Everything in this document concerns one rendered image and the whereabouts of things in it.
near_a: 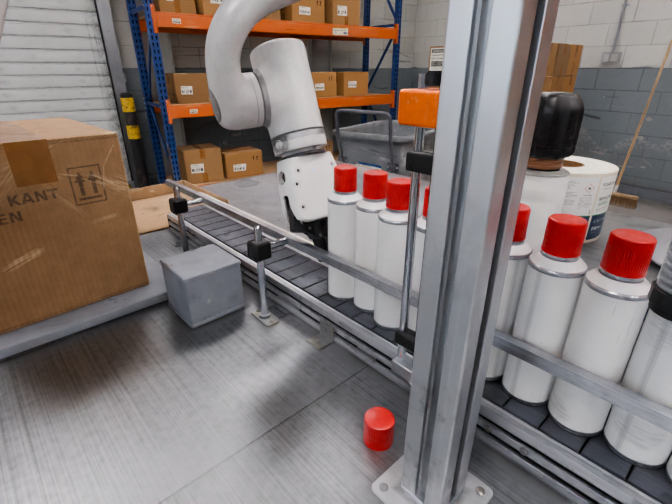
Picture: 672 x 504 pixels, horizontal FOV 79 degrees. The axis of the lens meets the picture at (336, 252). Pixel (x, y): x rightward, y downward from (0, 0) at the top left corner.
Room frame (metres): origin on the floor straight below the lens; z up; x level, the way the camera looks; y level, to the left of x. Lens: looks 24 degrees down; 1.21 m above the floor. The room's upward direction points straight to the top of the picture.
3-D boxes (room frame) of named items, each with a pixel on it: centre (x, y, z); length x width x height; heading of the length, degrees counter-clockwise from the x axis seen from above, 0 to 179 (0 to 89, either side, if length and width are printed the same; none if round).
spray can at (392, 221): (0.49, -0.08, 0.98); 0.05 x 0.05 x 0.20
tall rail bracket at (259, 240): (0.59, 0.10, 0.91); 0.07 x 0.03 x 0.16; 133
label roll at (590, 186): (0.87, -0.49, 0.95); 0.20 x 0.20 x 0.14
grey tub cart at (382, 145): (3.16, -0.41, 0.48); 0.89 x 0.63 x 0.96; 145
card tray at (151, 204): (1.13, 0.50, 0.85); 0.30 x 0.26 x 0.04; 43
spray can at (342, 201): (0.57, -0.01, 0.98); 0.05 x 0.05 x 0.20
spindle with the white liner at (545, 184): (0.64, -0.33, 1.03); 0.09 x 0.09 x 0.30
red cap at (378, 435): (0.33, -0.05, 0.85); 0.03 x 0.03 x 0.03
